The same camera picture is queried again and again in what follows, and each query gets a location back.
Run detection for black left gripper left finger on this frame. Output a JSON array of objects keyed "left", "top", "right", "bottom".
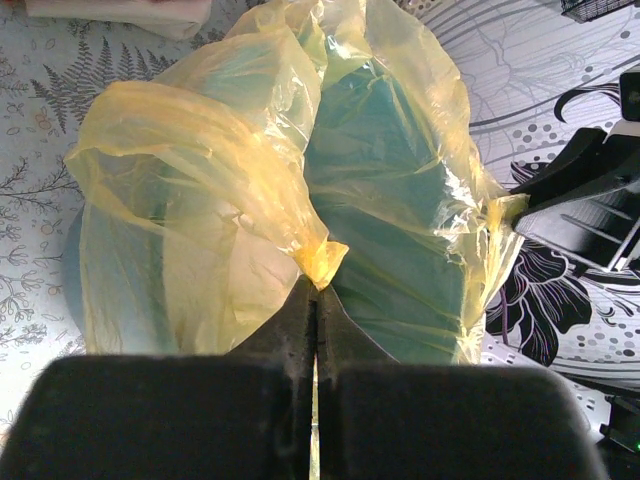
[{"left": 229, "top": 277, "right": 315, "bottom": 479}]

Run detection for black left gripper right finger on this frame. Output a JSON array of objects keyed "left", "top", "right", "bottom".
[{"left": 316, "top": 287, "right": 397, "bottom": 479}]

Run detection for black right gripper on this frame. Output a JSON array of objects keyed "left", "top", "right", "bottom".
[{"left": 510, "top": 119, "right": 639, "bottom": 272}]

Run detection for yellow plastic trash bag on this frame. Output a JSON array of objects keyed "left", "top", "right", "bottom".
[{"left": 63, "top": 0, "right": 531, "bottom": 365}]

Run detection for teal plastic trash bin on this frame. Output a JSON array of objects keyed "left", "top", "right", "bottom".
[{"left": 62, "top": 44, "right": 484, "bottom": 364}]

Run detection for black wire basket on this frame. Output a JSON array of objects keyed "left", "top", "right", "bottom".
[{"left": 561, "top": 0, "right": 639, "bottom": 24}]

